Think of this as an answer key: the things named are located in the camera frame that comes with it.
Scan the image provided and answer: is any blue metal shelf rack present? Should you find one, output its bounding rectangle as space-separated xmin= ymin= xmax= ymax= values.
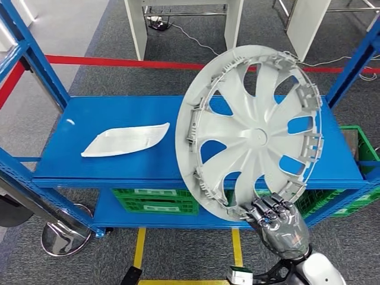
xmin=0 ymin=0 xmax=380 ymax=239

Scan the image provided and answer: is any short red barrier belt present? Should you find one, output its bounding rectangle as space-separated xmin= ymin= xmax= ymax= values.
xmin=0 ymin=61 xmax=26 ymax=110

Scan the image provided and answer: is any black router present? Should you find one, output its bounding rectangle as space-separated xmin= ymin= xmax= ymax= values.
xmin=148 ymin=15 xmax=173 ymax=31

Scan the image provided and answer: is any black flat bracket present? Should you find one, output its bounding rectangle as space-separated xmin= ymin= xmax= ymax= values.
xmin=120 ymin=266 xmax=143 ymax=285

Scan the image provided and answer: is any open green plastic crate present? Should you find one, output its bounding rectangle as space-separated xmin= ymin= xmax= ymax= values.
xmin=296 ymin=125 xmax=380 ymax=218

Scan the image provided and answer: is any chrome stanchion post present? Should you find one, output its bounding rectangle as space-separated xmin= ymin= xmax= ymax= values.
xmin=0 ymin=177 xmax=93 ymax=258
xmin=28 ymin=65 xmax=63 ymax=113

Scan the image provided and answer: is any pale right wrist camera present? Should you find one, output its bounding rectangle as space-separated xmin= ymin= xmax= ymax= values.
xmin=226 ymin=265 xmax=268 ymax=285

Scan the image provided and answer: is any yellow floor tape square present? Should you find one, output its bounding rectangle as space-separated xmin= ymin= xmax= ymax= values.
xmin=133 ymin=228 xmax=244 ymax=285

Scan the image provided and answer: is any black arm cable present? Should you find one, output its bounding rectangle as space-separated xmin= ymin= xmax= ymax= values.
xmin=253 ymin=259 xmax=294 ymax=285

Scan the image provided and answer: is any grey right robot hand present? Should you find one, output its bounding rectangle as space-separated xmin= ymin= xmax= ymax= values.
xmin=241 ymin=192 xmax=311 ymax=262

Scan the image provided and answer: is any long red barrier belt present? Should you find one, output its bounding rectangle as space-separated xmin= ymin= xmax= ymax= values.
xmin=44 ymin=55 xmax=380 ymax=75

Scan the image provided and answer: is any grey wheel hubcap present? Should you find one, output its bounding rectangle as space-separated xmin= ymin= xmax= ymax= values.
xmin=174 ymin=44 xmax=324 ymax=223

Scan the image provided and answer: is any white curved plastic part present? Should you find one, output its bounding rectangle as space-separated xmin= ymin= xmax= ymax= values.
xmin=81 ymin=122 xmax=170 ymax=159

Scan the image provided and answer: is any white panel-leg table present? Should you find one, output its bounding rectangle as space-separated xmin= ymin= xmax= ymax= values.
xmin=124 ymin=0 xmax=245 ymax=61
xmin=271 ymin=0 xmax=380 ymax=62

